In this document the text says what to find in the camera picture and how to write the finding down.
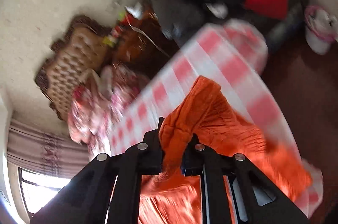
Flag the orange pants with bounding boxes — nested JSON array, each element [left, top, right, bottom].
[[139, 76, 312, 223]]

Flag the window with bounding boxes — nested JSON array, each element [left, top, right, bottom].
[[18, 168, 71, 217]]

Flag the pink striped curtain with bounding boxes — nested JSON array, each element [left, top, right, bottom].
[[7, 119, 89, 179]]

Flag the folded floral quilt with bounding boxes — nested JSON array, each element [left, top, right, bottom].
[[68, 64, 149, 147]]

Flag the tufted brown headboard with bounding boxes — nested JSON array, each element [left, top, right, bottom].
[[34, 15, 112, 122]]

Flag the red white checkered cloth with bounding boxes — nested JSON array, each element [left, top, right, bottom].
[[88, 19, 324, 219]]

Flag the dark wooden nightstand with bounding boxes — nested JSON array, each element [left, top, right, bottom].
[[113, 8, 179, 79]]

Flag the white charger cable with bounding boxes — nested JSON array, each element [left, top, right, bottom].
[[124, 12, 171, 58]]

